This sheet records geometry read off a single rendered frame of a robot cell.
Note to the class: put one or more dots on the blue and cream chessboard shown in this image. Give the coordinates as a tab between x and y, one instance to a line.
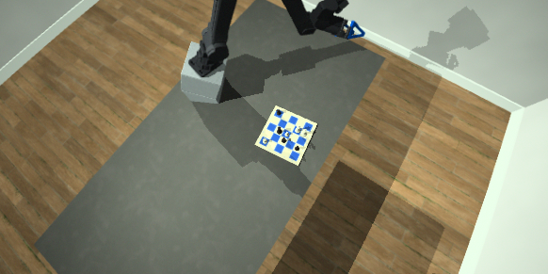
288	122

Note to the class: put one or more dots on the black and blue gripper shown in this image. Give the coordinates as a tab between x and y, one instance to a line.
339	31

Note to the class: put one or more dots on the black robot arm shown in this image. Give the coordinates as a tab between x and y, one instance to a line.
214	40

